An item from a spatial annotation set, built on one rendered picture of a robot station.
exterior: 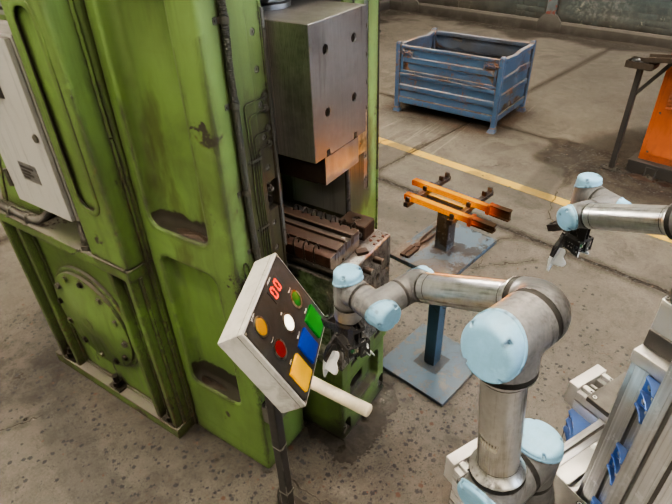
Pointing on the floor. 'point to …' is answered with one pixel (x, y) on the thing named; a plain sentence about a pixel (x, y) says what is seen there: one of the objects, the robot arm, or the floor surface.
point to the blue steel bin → (464, 74)
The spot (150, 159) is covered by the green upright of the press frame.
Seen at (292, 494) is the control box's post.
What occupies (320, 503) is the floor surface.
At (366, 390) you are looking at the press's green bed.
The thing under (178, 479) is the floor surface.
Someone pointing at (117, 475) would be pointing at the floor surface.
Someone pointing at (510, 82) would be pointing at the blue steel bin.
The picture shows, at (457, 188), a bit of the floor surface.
